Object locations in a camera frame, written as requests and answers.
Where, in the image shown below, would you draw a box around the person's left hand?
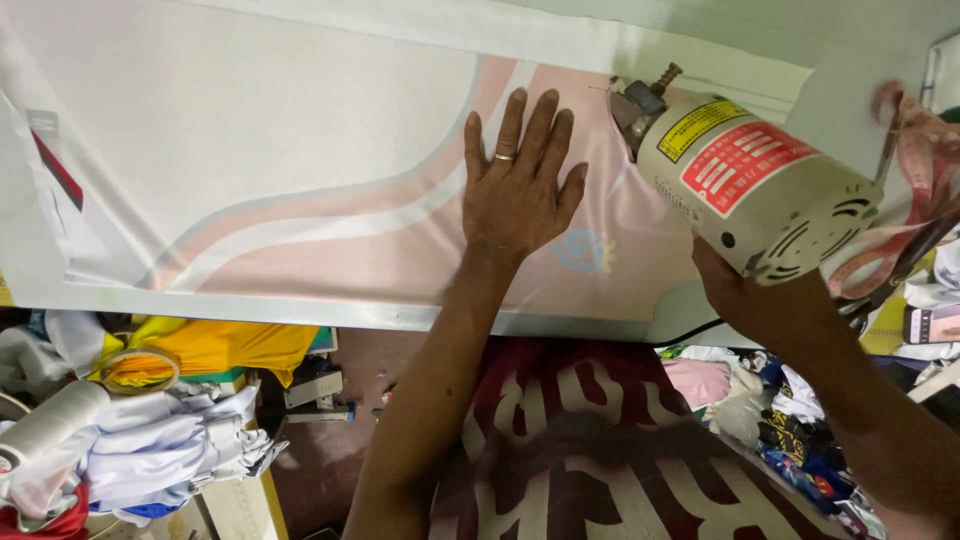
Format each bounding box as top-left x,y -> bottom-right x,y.
461,87 -> 590,265

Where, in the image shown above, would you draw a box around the person's right hand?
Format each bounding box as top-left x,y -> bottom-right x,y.
690,234 -> 785,322

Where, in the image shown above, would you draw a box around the cream electric fabric cutting machine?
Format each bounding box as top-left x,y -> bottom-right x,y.
606,62 -> 885,287

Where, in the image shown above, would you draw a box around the pink white printed fabric sheet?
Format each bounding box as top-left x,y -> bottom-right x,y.
0,0 -> 819,335

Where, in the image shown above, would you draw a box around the pink cloth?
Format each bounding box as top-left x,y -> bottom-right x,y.
663,357 -> 733,411

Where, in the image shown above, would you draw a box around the yellow green cloth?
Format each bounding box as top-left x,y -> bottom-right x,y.
858,251 -> 939,356

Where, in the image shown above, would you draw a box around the heap of colourful fabric scraps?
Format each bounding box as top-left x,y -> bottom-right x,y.
656,343 -> 960,540

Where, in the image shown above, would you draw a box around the black scissors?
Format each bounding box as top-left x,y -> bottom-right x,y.
840,112 -> 960,320

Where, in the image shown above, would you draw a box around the person's maroon printed shirt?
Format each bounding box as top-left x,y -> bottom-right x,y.
427,336 -> 852,540

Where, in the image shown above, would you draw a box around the smartphone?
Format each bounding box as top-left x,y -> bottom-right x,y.
902,303 -> 960,347

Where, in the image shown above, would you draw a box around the pink measuring tape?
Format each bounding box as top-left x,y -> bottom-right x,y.
823,80 -> 960,301

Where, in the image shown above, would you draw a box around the yellow fabric piece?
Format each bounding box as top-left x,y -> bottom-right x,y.
88,316 -> 322,390

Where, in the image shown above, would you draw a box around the clear adhesive tape roll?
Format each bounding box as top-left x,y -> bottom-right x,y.
99,344 -> 183,397

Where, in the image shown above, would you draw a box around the heap of white garments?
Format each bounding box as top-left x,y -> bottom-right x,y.
0,381 -> 291,528

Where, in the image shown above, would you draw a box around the white thread spool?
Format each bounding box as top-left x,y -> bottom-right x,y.
0,379 -> 112,475

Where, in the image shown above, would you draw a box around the red cloth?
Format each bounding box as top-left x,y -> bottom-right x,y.
0,482 -> 91,540

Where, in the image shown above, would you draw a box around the black power cable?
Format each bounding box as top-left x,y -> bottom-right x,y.
651,318 -> 726,348

